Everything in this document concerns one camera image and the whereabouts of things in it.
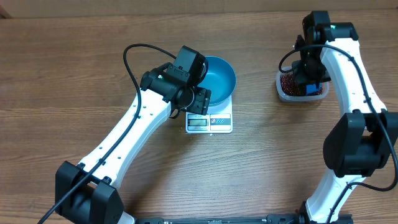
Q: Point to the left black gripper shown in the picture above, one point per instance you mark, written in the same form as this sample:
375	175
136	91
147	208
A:
203	97

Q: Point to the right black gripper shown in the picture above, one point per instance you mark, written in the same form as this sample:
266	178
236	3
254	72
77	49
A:
298	70

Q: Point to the blue plastic measuring scoop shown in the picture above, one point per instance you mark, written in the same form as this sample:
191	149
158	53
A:
313	89

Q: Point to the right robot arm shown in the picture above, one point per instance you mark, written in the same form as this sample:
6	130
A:
363	139

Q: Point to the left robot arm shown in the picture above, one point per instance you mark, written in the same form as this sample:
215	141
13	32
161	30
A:
88	192

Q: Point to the white digital kitchen scale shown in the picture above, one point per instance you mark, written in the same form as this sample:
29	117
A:
219	120

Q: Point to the blue metal bowl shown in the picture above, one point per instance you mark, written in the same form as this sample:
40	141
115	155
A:
220	80

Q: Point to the red beans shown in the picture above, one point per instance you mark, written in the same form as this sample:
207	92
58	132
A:
289	85

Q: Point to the clear plastic food container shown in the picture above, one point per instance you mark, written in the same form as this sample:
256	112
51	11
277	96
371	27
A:
299	99

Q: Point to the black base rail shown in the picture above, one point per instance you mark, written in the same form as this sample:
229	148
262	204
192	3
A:
269	219

